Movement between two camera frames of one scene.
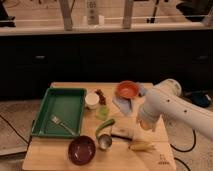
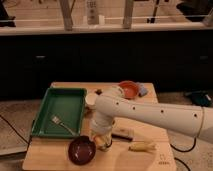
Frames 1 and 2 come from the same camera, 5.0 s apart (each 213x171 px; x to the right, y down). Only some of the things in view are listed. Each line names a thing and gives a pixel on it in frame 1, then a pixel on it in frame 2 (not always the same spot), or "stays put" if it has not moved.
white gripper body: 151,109 -> 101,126
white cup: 92,100 stays put
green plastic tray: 68,105 stays put
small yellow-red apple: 144,125 -> 99,140
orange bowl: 127,89 stays put
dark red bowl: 82,150 stays put
